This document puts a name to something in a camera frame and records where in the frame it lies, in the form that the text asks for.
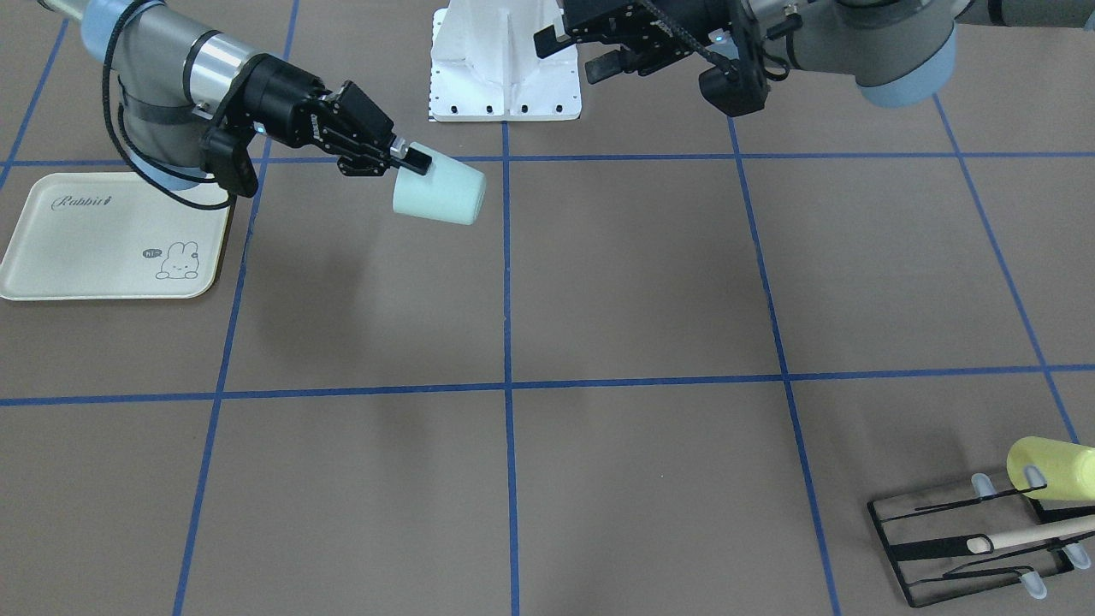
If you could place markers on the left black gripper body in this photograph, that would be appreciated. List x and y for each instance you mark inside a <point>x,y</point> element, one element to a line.
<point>684,17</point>

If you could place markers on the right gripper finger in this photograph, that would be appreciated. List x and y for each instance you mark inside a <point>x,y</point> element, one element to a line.
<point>405,156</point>

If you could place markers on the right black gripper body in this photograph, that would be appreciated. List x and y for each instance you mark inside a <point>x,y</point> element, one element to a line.
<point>281,96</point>

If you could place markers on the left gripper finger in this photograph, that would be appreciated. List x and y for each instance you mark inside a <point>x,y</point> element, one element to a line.
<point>605,66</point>
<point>551,40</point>

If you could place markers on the pale green plastic cup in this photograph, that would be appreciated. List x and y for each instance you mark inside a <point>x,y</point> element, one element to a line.
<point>450,191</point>

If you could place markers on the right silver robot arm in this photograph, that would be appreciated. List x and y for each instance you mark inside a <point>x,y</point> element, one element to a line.
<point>182,101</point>

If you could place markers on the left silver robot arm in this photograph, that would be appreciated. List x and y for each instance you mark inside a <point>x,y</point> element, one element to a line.
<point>897,52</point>

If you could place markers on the cream rabbit print tray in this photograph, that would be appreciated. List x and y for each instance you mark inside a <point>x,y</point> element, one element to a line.
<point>109,235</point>

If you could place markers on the yellow plastic cup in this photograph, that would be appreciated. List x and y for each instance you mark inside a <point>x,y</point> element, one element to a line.
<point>1068,468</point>

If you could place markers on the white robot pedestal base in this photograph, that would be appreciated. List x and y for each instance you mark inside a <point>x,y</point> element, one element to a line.
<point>484,65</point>

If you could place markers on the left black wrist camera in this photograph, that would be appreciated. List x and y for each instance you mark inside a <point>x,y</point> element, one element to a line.
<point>738,82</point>

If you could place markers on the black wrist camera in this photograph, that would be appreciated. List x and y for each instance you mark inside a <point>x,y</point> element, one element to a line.
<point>738,82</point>
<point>224,154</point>

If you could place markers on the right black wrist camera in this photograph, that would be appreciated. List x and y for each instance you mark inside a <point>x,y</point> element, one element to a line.
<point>224,154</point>

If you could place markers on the black wire cup rack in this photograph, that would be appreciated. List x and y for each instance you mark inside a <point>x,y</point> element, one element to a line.
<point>980,534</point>

